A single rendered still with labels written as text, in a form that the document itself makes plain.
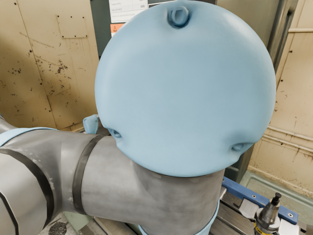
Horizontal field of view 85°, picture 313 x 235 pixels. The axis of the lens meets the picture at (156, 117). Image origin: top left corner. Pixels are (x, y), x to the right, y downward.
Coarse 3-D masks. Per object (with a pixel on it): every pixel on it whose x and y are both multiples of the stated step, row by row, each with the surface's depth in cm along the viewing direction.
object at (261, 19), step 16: (96, 0) 55; (160, 0) 40; (224, 0) 38; (240, 0) 44; (256, 0) 53; (272, 0) 66; (96, 16) 58; (240, 16) 47; (256, 16) 57; (272, 16) 73; (96, 32) 61; (256, 32) 62
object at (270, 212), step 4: (268, 204) 50; (272, 204) 49; (264, 208) 52; (268, 208) 50; (272, 208) 49; (276, 208) 49; (260, 212) 54; (264, 212) 52; (268, 212) 50; (272, 212) 50; (276, 212) 49; (260, 216) 53; (264, 216) 52; (268, 216) 51; (272, 216) 50; (276, 216) 50; (264, 220) 52; (268, 220) 51; (272, 220) 50; (276, 220) 51; (272, 224) 51
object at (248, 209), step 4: (244, 200) 59; (248, 200) 59; (240, 204) 58; (244, 204) 58; (248, 204) 58; (252, 204) 58; (256, 204) 58; (240, 208) 57; (244, 208) 57; (248, 208) 56; (252, 208) 56; (256, 208) 56; (240, 212) 56; (244, 212) 55; (248, 212) 55; (252, 212) 55; (256, 212) 55; (244, 216) 55; (248, 216) 54; (252, 216) 54
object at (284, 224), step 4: (280, 220) 53; (284, 220) 53; (280, 224) 52; (284, 224) 52; (288, 224) 52; (292, 224) 52; (280, 228) 51; (284, 228) 51; (288, 228) 51; (292, 228) 51; (296, 228) 51; (300, 228) 51; (276, 232) 50; (280, 232) 50; (284, 232) 50; (288, 232) 50; (292, 232) 50; (296, 232) 50
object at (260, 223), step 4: (260, 208) 55; (256, 216) 54; (256, 220) 54; (260, 220) 52; (260, 224) 53; (264, 224) 52; (268, 224) 51; (276, 224) 51; (268, 228) 51; (272, 228) 50; (276, 228) 51; (272, 232) 51
